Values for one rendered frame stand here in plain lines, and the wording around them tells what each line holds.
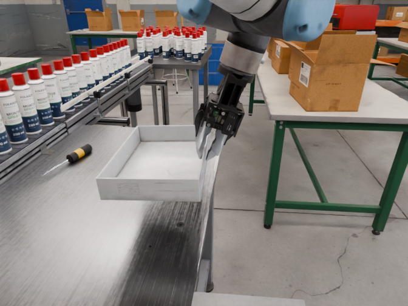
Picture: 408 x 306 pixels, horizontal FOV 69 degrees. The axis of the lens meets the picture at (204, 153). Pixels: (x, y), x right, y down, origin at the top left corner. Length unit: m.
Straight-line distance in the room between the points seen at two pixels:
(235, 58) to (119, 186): 0.32
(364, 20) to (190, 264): 5.21
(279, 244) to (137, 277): 1.37
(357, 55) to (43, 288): 1.50
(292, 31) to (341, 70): 1.26
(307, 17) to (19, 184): 0.85
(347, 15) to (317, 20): 5.02
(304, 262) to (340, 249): 0.26
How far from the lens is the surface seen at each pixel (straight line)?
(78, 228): 0.75
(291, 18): 0.37
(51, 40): 9.11
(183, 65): 2.23
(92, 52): 1.55
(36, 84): 1.18
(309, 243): 1.96
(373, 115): 1.71
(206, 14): 0.46
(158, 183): 0.57
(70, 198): 0.86
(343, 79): 1.64
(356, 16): 5.49
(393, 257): 2.07
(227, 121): 0.57
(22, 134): 1.11
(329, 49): 1.56
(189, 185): 0.56
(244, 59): 0.55
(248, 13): 0.36
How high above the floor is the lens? 1.29
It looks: 27 degrees down
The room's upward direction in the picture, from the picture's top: straight up
